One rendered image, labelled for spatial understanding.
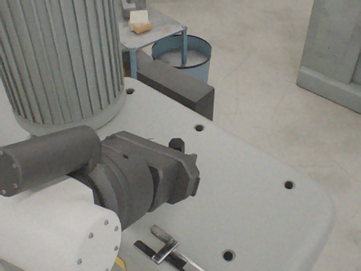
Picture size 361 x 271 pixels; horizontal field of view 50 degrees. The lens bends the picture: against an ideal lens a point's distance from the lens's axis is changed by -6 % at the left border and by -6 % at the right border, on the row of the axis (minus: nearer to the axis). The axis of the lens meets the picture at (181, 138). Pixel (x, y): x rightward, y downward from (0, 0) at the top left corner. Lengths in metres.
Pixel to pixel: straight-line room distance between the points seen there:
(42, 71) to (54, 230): 0.34
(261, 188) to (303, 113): 3.15
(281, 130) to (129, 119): 2.87
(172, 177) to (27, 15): 0.27
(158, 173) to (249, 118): 3.14
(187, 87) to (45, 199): 0.74
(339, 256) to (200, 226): 2.35
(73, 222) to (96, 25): 0.35
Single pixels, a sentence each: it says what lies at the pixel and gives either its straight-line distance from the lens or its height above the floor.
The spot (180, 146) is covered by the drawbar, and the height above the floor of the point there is 1.95.
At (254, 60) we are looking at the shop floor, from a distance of 4.25.
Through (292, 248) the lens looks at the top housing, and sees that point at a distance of 0.53.
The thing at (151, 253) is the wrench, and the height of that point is 1.90.
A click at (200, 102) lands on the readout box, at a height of 1.72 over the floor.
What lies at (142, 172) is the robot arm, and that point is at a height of 2.04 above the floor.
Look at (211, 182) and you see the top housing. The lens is 0.57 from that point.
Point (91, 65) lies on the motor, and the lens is 0.59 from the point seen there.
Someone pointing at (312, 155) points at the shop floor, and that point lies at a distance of 3.35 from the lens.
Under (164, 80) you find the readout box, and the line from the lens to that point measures 1.01.
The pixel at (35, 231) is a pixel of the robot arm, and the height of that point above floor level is 2.10.
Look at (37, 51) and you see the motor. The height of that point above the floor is 2.05.
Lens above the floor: 2.33
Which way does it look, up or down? 45 degrees down
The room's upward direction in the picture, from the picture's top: straight up
